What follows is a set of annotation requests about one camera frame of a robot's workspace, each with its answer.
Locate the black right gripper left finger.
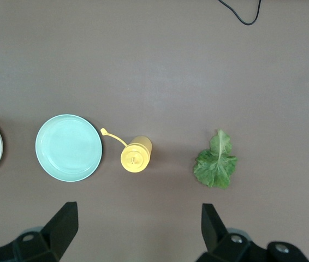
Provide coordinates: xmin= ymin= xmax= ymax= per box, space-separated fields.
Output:
xmin=0 ymin=201 xmax=79 ymax=262

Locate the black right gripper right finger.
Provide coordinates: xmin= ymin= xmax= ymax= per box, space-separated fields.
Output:
xmin=197 ymin=203 xmax=307 ymax=262

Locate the green lettuce leaf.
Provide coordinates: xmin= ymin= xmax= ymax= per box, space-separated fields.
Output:
xmin=193 ymin=129 xmax=239 ymax=190

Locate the yellow mustard squeeze bottle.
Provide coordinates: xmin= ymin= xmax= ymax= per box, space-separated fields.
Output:
xmin=100 ymin=128 xmax=153 ymax=174

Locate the mint green plate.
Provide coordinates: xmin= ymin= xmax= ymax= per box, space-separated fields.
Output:
xmin=35 ymin=114 xmax=103 ymax=183

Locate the thin black looped cable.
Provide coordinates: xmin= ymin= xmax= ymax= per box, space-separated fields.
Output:
xmin=218 ymin=0 xmax=262 ymax=26

